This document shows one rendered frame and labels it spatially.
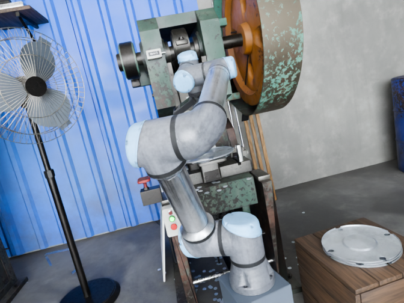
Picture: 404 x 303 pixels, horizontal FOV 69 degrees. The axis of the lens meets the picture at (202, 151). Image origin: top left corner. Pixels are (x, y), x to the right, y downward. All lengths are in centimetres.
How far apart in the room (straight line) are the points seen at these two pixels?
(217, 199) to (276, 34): 80
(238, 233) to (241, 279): 16
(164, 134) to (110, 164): 213
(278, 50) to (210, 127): 73
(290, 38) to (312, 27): 187
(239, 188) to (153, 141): 86
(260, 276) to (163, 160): 50
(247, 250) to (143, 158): 45
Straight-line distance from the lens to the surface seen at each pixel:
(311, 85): 315
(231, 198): 148
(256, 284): 101
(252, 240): 95
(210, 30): 154
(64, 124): 179
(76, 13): 287
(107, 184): 285
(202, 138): 67
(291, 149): 310
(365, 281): 124
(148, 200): 141
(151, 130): 70
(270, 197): 148
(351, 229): 151
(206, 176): 149
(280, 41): 134
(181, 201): 83
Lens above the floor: 108
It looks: 11 degrees down
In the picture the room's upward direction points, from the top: 12 degrees counter-clockwise
